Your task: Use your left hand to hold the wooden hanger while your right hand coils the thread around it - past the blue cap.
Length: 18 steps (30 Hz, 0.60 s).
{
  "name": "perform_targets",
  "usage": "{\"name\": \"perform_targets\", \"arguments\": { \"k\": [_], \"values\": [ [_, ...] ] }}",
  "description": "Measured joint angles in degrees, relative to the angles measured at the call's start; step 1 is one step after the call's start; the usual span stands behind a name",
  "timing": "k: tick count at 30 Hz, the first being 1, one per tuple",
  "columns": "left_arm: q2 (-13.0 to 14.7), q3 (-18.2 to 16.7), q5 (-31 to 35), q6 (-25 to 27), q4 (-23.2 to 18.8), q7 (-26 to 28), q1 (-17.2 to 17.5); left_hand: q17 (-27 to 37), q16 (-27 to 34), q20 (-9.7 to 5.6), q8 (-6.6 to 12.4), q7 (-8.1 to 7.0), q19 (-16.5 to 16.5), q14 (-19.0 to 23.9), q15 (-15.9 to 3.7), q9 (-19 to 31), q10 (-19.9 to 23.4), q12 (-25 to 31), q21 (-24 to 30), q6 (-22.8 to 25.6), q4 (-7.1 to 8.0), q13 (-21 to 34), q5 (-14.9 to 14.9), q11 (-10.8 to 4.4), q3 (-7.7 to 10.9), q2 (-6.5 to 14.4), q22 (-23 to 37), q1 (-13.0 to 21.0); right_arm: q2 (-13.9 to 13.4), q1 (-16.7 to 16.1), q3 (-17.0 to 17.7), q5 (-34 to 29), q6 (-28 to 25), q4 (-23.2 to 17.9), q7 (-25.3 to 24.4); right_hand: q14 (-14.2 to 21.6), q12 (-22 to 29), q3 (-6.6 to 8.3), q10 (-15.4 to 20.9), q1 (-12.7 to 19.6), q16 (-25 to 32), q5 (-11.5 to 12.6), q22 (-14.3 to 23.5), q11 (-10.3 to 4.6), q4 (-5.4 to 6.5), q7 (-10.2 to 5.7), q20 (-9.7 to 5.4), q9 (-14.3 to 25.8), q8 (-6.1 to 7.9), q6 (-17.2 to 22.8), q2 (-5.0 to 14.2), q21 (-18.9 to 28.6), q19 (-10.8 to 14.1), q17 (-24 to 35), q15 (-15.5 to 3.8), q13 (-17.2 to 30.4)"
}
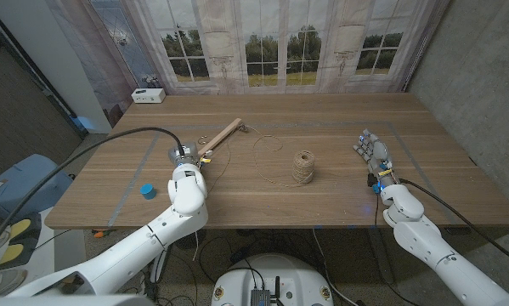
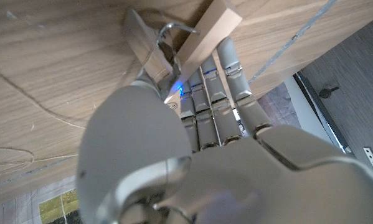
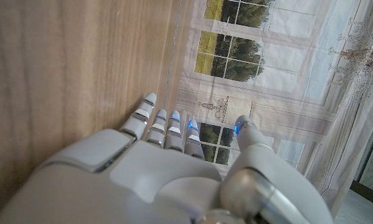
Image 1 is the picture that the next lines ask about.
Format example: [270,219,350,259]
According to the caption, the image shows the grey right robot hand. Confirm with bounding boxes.
[353,128,398,188]

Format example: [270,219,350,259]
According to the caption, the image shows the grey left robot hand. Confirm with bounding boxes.
[167,142,202,167]

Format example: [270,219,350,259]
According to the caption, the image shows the wooden stick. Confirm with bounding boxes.
[196,117,249,158]

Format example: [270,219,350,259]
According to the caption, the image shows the jute twine strand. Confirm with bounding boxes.
[192,126,306,261]

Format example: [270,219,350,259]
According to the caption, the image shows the jute twine spool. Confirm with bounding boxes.
[291,150,316,184]

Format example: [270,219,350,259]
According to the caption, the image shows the blue bottle cap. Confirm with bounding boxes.
[139,183,158,201]

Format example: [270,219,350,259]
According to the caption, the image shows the white power strip box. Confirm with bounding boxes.
[130,88,167,105]

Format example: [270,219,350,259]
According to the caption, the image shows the black floor fan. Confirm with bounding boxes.
[177,229,206,251]

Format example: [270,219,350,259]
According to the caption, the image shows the grey table leg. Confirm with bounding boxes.
[366,228,394,285]

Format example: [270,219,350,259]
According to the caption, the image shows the white table leg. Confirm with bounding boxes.
[150,250,170,284]

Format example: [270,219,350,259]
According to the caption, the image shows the printed window backdrop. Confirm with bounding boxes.
[45,0,450,95]

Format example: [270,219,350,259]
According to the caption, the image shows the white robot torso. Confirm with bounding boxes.
[211,253,335,306]

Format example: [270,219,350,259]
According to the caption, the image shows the white low platform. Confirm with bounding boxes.
[0,207,89,297]

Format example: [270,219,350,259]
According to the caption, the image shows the small grey electronics box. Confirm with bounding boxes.
[249,275,286,306]

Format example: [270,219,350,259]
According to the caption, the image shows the blue plastic bin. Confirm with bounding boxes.
[0,153,75,222]

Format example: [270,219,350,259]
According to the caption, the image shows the white sneaker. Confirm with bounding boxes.
[0,268,28,297]

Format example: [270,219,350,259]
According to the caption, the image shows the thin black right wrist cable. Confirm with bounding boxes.
[372,193,421,306]

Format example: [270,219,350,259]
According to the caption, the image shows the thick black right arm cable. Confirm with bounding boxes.
[400,177,509,269]

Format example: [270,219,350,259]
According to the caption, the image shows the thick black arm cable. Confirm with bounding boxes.
[0,126,186,264]
[400,177,509,269]

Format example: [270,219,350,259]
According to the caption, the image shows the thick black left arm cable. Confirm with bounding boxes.
[0,126,186,264]

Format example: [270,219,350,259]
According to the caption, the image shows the white floor cable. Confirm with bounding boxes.
[312,228,361,306]

